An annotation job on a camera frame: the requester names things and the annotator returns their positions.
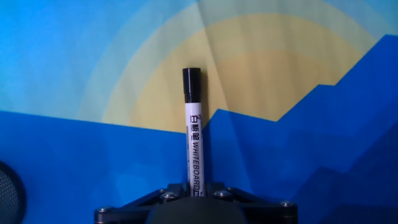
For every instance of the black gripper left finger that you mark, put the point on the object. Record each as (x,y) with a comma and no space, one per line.
(133,211)

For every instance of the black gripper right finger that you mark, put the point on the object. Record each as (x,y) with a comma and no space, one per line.
(267,213)

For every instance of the white black whiteboard marker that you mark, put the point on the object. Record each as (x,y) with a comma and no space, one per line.
(194,140)

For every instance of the blue mountain print cloth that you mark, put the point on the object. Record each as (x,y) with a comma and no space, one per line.
(77,62)

